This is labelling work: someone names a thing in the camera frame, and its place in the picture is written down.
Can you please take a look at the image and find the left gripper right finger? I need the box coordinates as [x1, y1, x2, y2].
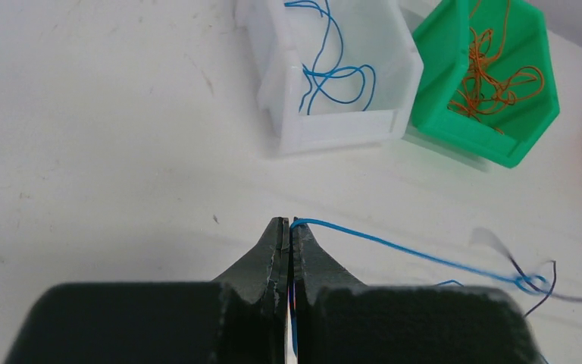
[290, 218, 545, 363]

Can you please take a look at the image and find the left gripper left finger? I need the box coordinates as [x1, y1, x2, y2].
[5, 217, 289, 363]

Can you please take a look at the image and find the coloured wire bundle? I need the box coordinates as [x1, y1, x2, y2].
[288, 218, 553, 364]

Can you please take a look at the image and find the blue wire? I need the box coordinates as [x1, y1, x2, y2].
[283, 0, 377, 115]

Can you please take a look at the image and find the orange wire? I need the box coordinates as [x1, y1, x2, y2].
[446, 0, 546, 136]

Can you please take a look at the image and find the white plastic bin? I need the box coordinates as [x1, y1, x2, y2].
[234, 1, 424, 155]

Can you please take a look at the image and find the green plastic bin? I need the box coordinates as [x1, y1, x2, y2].
[411, 0, 560, 168]

